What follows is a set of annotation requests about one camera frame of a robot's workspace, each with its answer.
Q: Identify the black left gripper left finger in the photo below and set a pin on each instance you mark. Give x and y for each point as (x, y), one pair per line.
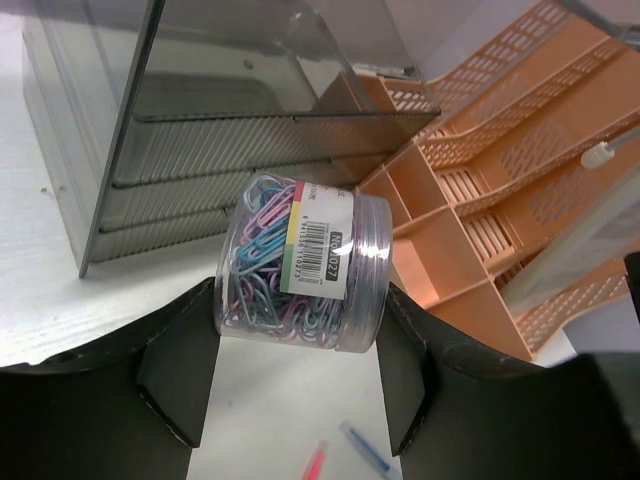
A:
(129, 405)

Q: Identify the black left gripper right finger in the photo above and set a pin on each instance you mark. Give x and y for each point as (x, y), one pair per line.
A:
(458, 409)

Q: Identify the clear acrylic drawer cabinet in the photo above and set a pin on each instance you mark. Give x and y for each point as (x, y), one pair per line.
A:
(145, 111)

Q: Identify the blue clear pen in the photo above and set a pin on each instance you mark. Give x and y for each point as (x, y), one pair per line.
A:
(380, 464)

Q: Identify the red clear pen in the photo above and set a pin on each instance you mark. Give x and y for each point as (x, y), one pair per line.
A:
(315, 463)

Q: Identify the orange plastic file organizer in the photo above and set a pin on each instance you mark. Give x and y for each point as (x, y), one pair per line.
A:
(490, 207)

